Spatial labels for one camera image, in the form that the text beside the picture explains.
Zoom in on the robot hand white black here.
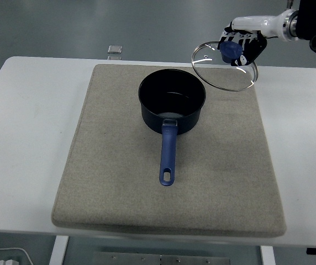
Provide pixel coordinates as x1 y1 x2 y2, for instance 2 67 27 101
218 10 288 67

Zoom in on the glass pot lid blue knob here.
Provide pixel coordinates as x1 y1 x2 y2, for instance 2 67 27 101
191 40 259 92

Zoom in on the dark blue saucepan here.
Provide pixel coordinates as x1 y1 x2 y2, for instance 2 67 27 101
138 68 207 187

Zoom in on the beige fabric mat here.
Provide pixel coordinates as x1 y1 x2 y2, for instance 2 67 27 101
50 63 287 240

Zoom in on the white table leg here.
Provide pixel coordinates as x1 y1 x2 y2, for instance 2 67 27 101
49 236 70 265
259 245 276 265

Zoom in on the grey metal plate with screws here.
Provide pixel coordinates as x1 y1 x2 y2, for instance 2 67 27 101
92 251 232 265

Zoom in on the white cable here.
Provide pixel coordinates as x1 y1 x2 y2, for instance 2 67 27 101
0 247 35 265

